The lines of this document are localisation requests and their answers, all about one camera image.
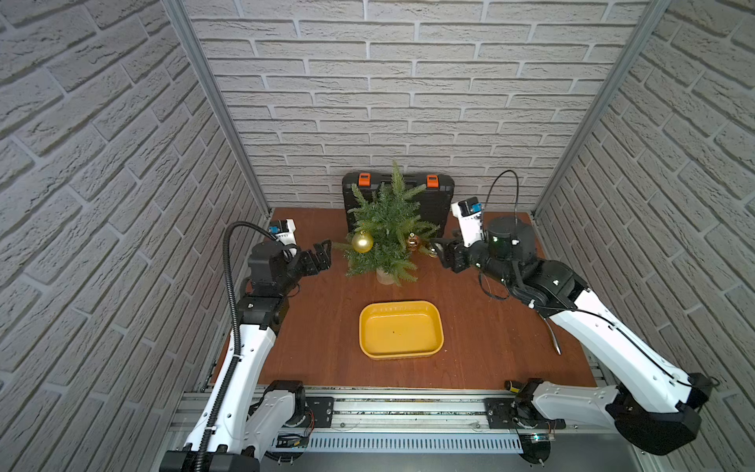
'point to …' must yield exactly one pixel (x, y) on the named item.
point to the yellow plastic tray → (395, 330)
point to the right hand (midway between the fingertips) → (446, 235)
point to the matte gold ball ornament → (362, 242)
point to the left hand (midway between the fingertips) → (319, 238)
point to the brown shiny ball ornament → (413, 240)
